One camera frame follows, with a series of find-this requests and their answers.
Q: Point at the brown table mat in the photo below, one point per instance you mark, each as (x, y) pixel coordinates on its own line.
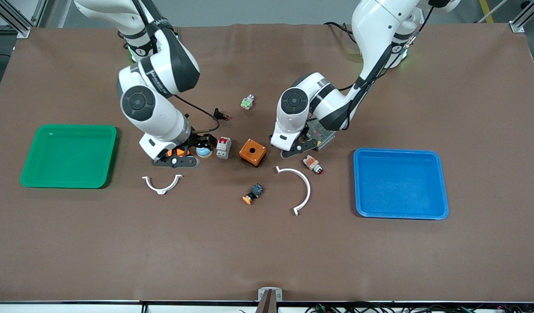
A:
(267, 252)

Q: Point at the aluminium frame profile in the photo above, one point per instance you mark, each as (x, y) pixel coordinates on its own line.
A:
(12, 19)
(524, 17)

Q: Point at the small white curved clamp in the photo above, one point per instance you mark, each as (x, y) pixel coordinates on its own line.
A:
(162, 190)

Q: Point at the blue dome button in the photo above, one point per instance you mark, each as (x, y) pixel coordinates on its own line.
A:
(204, 152)

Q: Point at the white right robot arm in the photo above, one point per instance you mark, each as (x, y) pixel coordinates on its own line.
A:
(138, 102)

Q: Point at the blue plastic tray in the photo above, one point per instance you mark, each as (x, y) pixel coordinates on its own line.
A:
(399, 184)

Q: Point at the green white switch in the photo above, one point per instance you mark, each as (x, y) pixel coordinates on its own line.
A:
(247, 102)

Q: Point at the white orange red indicator lamp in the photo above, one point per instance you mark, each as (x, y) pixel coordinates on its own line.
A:
(312, 163)

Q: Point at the orange button box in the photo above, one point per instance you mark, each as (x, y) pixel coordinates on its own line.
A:
(252, 152)
(180, 152)

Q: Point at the green plastic tray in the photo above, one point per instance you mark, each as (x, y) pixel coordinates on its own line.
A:
(69, 156)

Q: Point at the metal edge bracket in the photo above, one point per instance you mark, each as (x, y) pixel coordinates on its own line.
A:
(270, 292)

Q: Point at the orange capped push button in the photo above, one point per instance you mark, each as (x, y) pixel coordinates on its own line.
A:
(254, 192)

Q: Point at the metal mesh power supply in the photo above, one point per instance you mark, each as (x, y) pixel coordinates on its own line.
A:
(323, 137)

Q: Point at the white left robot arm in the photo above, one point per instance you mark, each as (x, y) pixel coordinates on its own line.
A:
(295, 102)

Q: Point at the large white curved clamp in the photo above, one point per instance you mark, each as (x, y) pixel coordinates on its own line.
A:
(308, 187)

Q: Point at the white red circuit breaker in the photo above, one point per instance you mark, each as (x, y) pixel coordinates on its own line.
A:
(223, 148)

